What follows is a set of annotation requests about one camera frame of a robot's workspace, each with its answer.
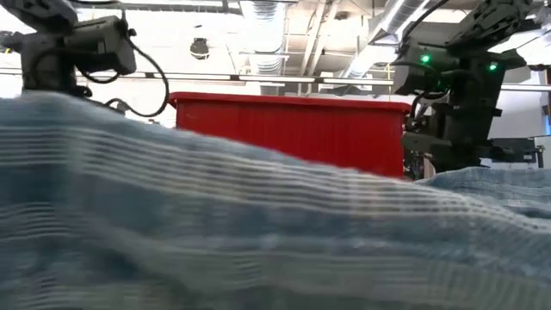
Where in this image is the black computer monitor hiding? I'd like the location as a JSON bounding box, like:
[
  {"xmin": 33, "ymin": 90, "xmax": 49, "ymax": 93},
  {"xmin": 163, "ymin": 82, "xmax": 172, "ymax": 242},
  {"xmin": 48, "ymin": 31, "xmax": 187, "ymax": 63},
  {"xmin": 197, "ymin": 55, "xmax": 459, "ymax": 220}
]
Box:
[{"xmin": 489, "ymin": 136, "xmax": 546, "ymax": 170}]

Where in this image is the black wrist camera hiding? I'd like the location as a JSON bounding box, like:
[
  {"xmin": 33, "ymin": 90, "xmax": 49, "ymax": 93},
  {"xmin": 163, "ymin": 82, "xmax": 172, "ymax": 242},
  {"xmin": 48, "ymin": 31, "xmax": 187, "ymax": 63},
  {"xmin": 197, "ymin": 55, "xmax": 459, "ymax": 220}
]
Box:
[
  {"xmin": 391, "ymin": 39, "xmax": 447, "ymax": 96},
  {"xmin": 63, "ymin": 15, "xmax": 139, "ymax": 78}
]

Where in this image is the blue white striped shirt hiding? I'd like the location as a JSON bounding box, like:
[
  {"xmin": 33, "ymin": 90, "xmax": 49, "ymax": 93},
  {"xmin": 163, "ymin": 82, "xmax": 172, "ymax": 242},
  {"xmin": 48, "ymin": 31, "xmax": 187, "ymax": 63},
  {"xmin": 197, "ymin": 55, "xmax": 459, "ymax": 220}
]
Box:
[{"xmin": 0, "ymin": 91, "xmax": 551, "ymax": 310}]

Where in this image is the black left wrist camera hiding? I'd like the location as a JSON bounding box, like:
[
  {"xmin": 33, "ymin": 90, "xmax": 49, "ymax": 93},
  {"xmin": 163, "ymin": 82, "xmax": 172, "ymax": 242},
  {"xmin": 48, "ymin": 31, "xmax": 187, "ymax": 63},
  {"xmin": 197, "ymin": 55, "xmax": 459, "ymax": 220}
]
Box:
[{"xmin": 63, "ymin": 15, "xmax": 139, "ymax": 78}]

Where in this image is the smooth silver ventilation duct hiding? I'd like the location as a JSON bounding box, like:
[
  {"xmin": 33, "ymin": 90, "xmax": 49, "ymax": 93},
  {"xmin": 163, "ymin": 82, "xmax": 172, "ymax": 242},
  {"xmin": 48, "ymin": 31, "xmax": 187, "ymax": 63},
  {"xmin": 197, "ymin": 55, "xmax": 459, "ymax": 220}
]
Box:
[{"xmin": 343, "ymin": 0, "xmax": 432, "ymax": 82}]

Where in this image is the long ceiling light strip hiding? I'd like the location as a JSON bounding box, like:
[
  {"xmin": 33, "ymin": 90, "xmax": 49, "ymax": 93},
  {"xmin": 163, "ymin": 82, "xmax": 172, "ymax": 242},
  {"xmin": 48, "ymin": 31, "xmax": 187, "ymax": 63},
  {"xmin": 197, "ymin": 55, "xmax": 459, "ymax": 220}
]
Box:
[{"xmin": 0, "ymin": 67, "xmax": 551, "ymax": 93}]

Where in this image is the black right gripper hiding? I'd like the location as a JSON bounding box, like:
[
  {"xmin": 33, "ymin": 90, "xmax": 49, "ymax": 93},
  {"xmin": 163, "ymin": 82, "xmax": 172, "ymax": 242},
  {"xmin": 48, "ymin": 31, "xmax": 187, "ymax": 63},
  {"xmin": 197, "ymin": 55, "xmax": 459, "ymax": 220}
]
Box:
[{"xmin": 399, "ymin": 49, "xmax": 529, "ymax": 174}]

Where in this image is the ribbed silver ventilation duct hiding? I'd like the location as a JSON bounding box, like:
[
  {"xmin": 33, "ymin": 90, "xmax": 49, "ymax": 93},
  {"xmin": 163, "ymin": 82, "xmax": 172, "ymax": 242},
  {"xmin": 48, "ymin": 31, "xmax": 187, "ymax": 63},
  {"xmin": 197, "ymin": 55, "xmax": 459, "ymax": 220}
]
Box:
[{"xmin": 239, "ymin": 0, "xmax": 288, "ymax": 94}]

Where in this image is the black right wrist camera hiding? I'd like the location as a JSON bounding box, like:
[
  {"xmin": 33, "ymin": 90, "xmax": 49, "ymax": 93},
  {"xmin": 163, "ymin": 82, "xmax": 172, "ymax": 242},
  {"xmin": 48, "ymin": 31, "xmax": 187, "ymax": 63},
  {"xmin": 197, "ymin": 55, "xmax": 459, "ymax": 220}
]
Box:
[{"xmin": 391, "ymin": 39, "xmax": 447, "ymax": 96}]

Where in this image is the black hanging ceiling lamp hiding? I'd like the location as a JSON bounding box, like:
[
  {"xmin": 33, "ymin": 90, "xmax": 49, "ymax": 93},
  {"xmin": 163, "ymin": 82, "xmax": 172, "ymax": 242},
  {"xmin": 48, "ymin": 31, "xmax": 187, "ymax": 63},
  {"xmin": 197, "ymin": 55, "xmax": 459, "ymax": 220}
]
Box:
[{"xmin": 189, "ymin": 36, "xmax": 212, "ymax": 61}]

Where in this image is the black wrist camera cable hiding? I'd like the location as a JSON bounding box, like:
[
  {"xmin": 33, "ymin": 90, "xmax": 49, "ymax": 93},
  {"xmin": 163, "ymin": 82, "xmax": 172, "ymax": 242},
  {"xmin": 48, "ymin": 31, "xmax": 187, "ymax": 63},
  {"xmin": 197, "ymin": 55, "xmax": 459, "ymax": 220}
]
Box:
[{"xmin": 76, "ymin": 29, "xmax": 171, "ymax": 119}]

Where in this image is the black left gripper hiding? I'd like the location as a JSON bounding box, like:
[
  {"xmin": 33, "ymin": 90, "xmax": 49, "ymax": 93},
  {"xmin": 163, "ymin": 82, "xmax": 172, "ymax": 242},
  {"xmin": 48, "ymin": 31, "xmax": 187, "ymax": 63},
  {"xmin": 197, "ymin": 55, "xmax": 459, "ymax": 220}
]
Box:
[{"xmin": 16, "ymin": 30, "xmax": 94, "ymax": 98}]

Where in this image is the red plastic laundry bin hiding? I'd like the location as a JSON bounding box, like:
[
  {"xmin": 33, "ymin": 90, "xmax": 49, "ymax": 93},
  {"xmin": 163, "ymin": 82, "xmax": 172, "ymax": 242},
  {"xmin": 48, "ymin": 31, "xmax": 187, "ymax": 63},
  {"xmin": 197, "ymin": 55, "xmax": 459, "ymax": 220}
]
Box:
[{"xmin": 168, "ymin": 91, "xmax": 412, "ymax": 179}]

